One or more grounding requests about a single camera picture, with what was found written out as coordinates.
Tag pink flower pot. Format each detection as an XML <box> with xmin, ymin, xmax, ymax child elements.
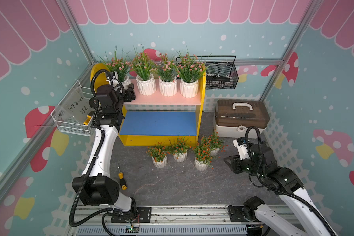
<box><xmin>155</xmin><ymin>54</ymin><xmax>178</xmax><ymax>97</ymax></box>
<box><xmin>177</xmin><ymin>48</ymin><xmax>206</xmax><ymax>98</ymax></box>
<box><xmin>131</xmin><ymin>48</ymin><xmax>156</xmax><ymax>96</ymax></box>
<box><xmin>99</xmin><ymin>46</ymin><xmax>131</xmax><ymax>90</ymax></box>

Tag red flower pot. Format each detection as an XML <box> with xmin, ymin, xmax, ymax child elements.
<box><xmin>193</xmin><ymin>143</ymin><xmax>212</xmax><ymax>171</ymax></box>
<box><xmin>168</xmin><ymin>137</ymin><xmax>191</xmax><ymax>162</ymax></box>
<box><xmin>201</xmin><ymin>131</ymin><xmax>226</xmax><ymax>157</ymax></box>
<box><xmin>147</xmin><ymin>143</ymin><xmax>168</xmax><ymax>169</ymax></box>

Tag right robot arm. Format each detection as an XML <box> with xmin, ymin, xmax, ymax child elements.
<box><xmin>224</xmin><ymin>126</ymin><xmax>337</xmax><ymax>236</ymax></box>

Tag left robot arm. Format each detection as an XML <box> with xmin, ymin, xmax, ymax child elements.
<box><xmin>68</xmin><ymin>69</ymin><xmax>139</xmax><ymax>227</ymax></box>

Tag yellow rack with coloured shelves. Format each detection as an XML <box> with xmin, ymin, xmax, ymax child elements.
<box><xmin>90</xmin><ymin>64</ymin><xmax>206</xmax><ymax>147</ymax></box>

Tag black tape roll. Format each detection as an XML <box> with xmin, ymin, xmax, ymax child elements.
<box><xmin>89</xmin><ymin>97</ymin><xmax>99</xmax><ymax>109</ymax></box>

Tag brown lidded storage box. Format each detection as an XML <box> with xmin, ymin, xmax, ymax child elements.
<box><xmin>213</xmin><ymin>99</ymin><xmax>270</xmax><ymax>138</ymax></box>

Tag yellow utility knife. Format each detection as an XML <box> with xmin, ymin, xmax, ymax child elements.
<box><xmin>83</xmin><ymin>115</ymin><xmax>91</xmax><ymax>125</ymax></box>

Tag white wire wall basket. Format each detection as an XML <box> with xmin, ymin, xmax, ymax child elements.
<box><xmin>51</xmin><ymin>81</ymin><xmax>94</xmax><ymax>137</ymax></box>

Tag metal base rail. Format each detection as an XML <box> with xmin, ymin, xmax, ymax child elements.
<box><xmin>67</xmin><ymin>204</ymin><xmax>301</xmax><ymax>236</ymax></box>

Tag yellow handled screwdriver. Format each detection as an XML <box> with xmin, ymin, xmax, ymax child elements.
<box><xmin>117</xmin><ymin>164</ymin><xmax>127</xmax><ymax>190</ymax></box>

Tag black wire mesh basket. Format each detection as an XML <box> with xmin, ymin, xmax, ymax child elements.
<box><xmin>176</xmin><ymin>55</ymin><xmax>240</xmax><ymax>90</ymax></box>

